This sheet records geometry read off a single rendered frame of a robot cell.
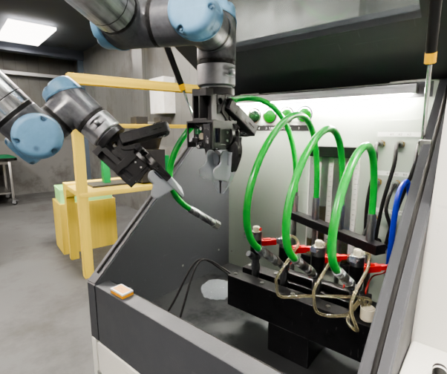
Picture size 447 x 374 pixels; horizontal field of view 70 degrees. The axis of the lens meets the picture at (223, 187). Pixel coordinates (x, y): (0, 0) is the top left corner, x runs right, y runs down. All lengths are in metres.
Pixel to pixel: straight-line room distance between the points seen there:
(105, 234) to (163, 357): 3.29
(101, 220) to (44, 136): 3.34
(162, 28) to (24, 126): 0.27
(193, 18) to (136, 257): 0.65
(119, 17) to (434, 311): 0.69
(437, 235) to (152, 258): 0.71
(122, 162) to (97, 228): 3.23
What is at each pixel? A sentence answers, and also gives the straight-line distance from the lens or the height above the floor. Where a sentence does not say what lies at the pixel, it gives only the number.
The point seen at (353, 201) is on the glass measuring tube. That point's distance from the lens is 0.96.
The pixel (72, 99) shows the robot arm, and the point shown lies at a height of 1.40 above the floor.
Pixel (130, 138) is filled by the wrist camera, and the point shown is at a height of 1.32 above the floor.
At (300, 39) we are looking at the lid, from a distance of 0.89.
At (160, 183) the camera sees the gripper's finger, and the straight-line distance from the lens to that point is 0.73.
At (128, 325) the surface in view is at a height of 0.90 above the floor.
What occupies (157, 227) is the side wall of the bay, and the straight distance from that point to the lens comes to 0.97.
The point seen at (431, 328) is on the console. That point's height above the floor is 1.01.
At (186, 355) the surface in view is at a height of 0.92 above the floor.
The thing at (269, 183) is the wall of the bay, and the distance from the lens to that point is 1.08.
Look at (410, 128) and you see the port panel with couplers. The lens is 0.92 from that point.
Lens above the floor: 1.34
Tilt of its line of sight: 10 degrees down
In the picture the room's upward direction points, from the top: straight up
